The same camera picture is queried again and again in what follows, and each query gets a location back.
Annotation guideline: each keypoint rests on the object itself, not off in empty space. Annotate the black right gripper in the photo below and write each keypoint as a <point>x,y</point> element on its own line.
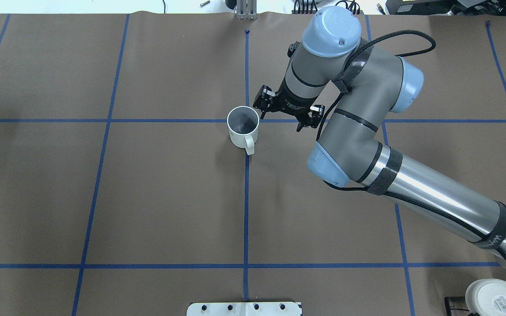
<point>291,103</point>

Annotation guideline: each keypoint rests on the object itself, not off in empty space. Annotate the white ribbed mug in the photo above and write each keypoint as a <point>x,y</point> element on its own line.
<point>243,126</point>

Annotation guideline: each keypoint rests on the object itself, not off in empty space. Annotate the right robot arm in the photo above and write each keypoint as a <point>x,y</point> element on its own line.
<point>344,86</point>

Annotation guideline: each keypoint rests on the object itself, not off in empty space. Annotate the white mug on rack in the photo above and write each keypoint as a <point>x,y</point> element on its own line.
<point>486,297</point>

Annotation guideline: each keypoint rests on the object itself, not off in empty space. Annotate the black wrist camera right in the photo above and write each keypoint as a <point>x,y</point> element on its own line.
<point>292,49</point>

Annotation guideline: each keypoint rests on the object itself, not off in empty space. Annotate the aluminium frame post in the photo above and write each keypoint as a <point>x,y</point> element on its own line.
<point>246,10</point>

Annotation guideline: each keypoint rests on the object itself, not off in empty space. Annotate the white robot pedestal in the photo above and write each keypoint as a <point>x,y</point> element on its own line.
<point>245,309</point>

